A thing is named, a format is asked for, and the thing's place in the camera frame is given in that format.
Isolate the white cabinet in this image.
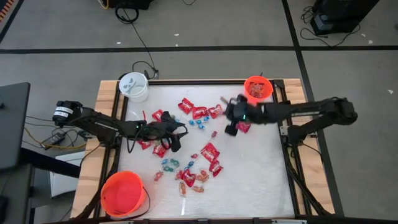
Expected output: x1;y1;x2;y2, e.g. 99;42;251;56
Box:
49;151;85;199

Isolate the black desk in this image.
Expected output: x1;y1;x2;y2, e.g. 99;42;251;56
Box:
0;82;31;171

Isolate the black box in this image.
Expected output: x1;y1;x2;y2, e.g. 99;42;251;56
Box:
107;0;155;10

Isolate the orange bucket with black handle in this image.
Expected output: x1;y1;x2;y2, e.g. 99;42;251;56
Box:
99;170;152;218

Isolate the black coiled cable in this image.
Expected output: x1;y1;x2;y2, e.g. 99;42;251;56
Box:
114;5;160;80

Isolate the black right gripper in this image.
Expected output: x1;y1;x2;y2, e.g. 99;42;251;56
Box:
220;95;261;137

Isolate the white skull print bucket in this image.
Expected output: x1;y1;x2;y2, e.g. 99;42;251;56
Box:
119;72;149;103

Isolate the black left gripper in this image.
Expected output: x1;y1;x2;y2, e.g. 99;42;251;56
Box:
146;111;187;153

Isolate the grey cabinet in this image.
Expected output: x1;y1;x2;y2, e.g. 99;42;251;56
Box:
0;164;34;224

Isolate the black equipment case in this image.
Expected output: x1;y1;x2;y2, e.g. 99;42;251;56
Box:
310;0;381;35

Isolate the orange halloween bucket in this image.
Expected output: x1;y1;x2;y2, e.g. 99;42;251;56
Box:
244;75;274;106

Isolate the clear candy pack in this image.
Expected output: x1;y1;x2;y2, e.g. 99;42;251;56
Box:
251;82;266;98

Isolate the wooden table side board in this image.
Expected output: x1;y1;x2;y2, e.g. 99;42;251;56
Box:
282;77;336;215
70;80;125;218

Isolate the black power adapter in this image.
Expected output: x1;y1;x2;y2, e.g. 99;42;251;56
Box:
41;133;66;147

